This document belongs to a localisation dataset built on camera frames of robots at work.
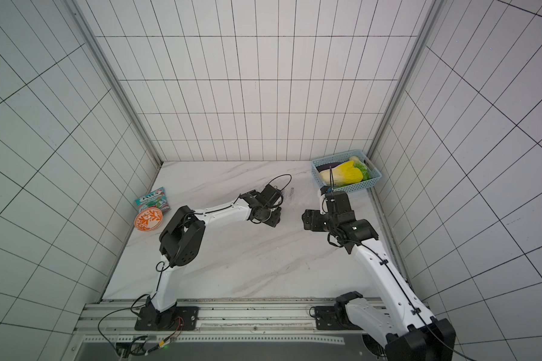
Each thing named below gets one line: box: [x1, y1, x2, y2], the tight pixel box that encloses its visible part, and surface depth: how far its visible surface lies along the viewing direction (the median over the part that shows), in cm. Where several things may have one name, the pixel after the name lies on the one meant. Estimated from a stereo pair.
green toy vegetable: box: [349, 155, 372, 182], surface depth 109 cm
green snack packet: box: [134, 186, 171, 215], surface depth 103 cm
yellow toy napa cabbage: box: [319, 160, 363, 187], surface depth 108 cm
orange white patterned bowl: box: [133, 207, 164, 232], surface depth 97 cm
